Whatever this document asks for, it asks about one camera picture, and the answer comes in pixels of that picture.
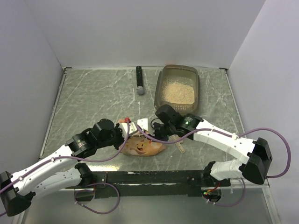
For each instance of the black microphone with grey head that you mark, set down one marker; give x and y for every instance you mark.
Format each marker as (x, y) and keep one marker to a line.
(139, 81)

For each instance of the orange cat litter bag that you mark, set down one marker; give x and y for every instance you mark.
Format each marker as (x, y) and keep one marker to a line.
(138, 145)

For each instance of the beige clean litter pile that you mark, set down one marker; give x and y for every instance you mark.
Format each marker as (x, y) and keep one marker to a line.
(178, 93)

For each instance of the brown plastic litter box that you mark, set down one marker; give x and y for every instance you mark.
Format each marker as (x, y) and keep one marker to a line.
(178, 73)

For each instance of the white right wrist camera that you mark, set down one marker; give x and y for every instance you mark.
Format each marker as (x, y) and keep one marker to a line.
(143, 125)

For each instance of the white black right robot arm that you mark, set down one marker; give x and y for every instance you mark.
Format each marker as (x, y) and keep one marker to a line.
(252, 158)

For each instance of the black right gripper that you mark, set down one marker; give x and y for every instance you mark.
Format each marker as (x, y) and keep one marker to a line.
(156, 136)

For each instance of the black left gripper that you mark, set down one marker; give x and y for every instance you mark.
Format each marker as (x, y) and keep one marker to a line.
(122, 138)

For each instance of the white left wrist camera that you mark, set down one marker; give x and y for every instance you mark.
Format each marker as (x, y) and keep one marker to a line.
(128, 127)

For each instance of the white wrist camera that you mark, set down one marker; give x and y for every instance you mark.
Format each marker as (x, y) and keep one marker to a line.
(143, 125)
(128, 127)

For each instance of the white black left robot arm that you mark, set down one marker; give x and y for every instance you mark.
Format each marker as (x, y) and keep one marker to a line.
(64, 168)

